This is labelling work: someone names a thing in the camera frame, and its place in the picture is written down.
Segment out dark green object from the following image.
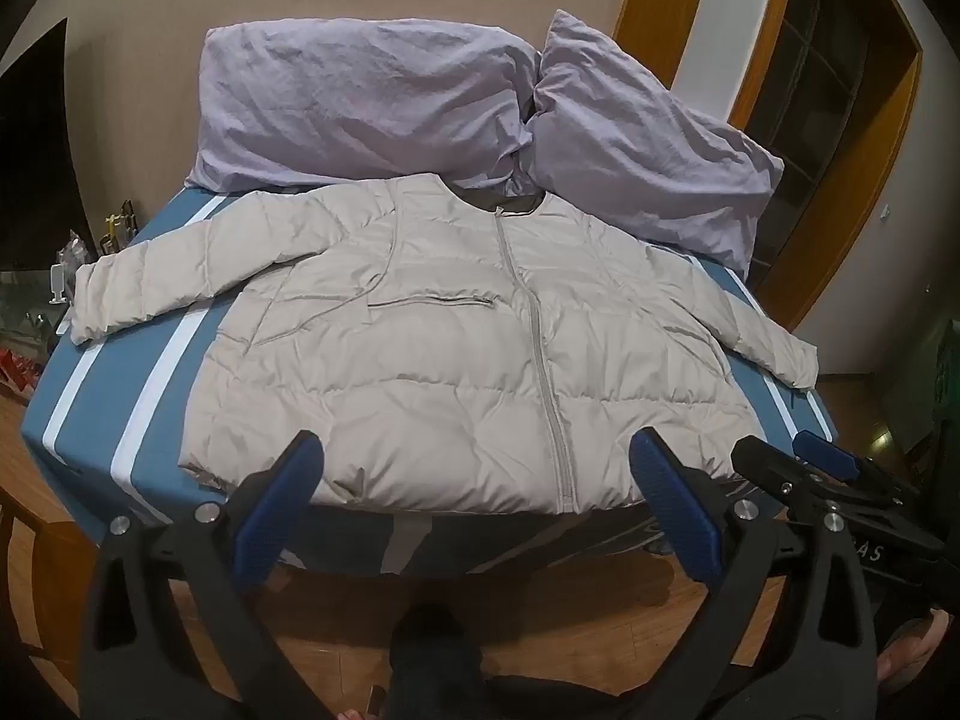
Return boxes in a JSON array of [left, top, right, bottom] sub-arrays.
[[930, 315, 960, 458]]

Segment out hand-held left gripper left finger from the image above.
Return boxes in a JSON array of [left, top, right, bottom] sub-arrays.
[[86, 431, 338, 720]]

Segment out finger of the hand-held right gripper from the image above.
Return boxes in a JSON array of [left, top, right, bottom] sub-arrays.
[[793, 430, 922, 503], [731, 435, 912, 541]]

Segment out small white object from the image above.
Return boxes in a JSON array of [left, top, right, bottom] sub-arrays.
[[46, 264, 80, 305]]

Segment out cluttered side table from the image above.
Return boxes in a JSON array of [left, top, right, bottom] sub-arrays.
[[0, 229, 91, 395]]

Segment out wooden wall panel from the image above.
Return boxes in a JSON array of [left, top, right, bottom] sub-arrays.
[[615, 0, 713, 83]]

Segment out wooden door frame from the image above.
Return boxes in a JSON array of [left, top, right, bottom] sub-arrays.
[[731, 0, 923, 331]]

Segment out crumpled lilac pillow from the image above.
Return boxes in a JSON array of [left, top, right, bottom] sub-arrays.
[[517, 10, 785, 280]]

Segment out beige puffer jacket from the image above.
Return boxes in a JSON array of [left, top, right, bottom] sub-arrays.
[[69, 172, 820, 517]]

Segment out red objects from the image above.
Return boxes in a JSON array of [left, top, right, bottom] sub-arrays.
[[0, 345, 38, 391]]

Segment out black television screen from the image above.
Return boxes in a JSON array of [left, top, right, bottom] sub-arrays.
[[0, 21, 85, 271]]

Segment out yellow ornament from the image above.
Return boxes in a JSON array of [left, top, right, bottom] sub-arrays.
[[101, 201, 140, 252]]

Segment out wide lilac pillow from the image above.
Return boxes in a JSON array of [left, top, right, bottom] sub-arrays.
[[185, 19, 542, 196]]

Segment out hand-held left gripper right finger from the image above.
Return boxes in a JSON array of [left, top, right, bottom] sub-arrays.
[[628, 427, 878, 720]]

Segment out bed with blue striped sheet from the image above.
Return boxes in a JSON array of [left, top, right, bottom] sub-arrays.
[[19, 187, 839, 578]]

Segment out person's right hand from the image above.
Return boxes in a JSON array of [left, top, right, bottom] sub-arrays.
[[874, 606, 955, 698]]

